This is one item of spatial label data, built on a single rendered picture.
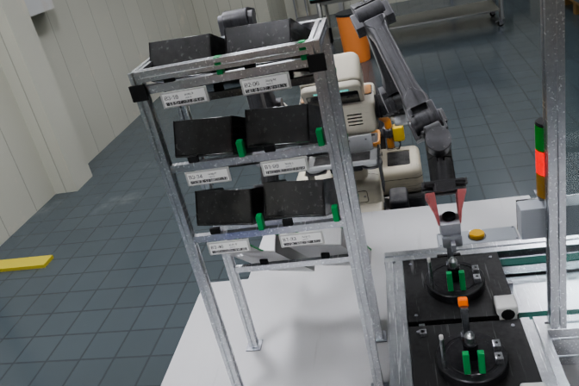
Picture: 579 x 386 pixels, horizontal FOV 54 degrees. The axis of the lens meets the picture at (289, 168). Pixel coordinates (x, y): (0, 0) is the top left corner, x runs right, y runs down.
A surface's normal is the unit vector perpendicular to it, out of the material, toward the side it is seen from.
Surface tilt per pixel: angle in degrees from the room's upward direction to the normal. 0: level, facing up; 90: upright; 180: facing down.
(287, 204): 65
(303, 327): 0
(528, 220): 90
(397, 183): 90
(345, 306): 0
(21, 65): 90
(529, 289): 0
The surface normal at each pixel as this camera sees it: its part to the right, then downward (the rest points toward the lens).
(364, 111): -0.11, 0.56
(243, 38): -0.35, 0.04
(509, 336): -0.21, -0.89
